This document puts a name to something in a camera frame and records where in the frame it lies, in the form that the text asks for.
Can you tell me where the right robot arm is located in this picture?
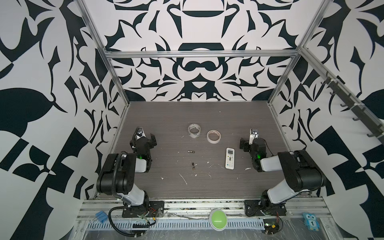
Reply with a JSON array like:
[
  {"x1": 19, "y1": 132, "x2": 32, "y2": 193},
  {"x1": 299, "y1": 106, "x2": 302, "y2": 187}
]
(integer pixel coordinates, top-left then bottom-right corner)
[{"x1": 240, "y1": 138, "x2": 327, "y2": 215}]

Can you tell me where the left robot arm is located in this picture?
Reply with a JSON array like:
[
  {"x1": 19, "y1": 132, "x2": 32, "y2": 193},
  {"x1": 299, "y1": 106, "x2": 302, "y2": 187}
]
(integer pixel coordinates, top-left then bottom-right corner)
[{"x1": 96, "y1": 127, "x2": 157, "y2": 207}]

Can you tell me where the beige masking tape roll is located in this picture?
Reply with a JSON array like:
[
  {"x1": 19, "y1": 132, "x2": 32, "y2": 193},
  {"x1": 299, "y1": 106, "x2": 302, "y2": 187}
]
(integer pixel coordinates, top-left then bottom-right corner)
[{"x1": 207, "y1": 130, "x2": 222, "y2": 144}]

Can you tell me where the clear tape roll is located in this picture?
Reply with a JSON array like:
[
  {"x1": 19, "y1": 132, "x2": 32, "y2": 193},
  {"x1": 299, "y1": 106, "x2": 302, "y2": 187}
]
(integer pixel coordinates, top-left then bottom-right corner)
[{"x1": 188, "y1": 123, "x2": 201, "y2": 139}]

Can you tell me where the small electronics board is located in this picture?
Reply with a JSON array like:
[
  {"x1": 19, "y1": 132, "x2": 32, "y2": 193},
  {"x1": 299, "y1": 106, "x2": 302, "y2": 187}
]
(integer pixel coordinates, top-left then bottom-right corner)
[{"x1": 263, "y1": 218, "x2": 284, "y2": 236}]

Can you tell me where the green push button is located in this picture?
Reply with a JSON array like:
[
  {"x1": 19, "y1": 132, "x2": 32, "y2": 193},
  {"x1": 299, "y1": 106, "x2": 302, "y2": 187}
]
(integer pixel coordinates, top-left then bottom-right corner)
[{"x1": 209, "y1": 209, "x2": 228, "y2": 231}]

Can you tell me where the blue owl number tag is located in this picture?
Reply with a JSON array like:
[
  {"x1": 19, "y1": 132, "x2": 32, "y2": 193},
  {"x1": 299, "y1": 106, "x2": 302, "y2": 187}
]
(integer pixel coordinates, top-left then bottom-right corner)
[{"x1": 303, "y1": 213, "x2": 320, "y2": 232}]

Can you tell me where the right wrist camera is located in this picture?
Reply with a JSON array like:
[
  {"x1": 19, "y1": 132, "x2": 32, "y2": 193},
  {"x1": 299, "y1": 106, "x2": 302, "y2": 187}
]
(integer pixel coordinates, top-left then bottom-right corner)
[{"x1": 249, "y1": 129, "x2": 259, "y2": 145}]

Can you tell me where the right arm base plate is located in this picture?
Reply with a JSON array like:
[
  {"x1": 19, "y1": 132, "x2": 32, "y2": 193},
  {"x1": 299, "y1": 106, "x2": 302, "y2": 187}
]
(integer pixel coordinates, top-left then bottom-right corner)
[{"x1": 244, "y1": 200, "x2": 287, "y2": 217}]

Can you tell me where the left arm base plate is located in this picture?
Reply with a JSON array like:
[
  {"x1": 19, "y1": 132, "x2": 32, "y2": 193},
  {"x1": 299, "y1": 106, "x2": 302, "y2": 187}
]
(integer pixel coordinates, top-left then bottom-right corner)
[{"x1": 122, "y1": 201, "x2": 165, "y2": 218}]

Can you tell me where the white slotted cable duct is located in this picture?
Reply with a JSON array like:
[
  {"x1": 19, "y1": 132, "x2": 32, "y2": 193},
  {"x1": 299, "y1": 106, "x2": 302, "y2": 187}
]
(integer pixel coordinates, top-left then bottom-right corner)
[{"x1": 119, "y1": 218, "x2": 266, "y2": 231}]

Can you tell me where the black wall hook rail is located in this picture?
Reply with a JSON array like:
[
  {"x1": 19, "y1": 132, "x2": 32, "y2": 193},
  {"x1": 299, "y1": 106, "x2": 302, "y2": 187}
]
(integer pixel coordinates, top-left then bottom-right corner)
[{"x1": 322, "y1": 71, "x2": 384, "y2": 145}]

